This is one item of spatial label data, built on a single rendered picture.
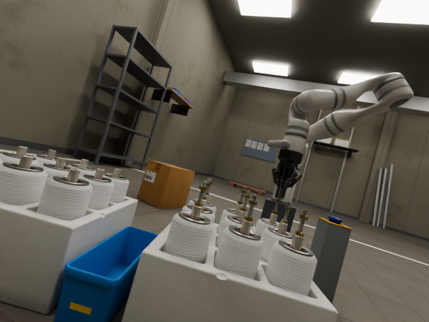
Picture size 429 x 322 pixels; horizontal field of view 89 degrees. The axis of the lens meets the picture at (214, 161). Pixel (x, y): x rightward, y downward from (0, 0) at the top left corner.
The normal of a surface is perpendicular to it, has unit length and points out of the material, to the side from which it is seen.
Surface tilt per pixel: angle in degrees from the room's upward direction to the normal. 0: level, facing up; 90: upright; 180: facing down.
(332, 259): 90
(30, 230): 90
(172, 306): 90
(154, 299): 90
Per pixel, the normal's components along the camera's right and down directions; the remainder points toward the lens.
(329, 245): -0.04, -0.04
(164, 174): -0.50, -0.17
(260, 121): -0.29, -0.11
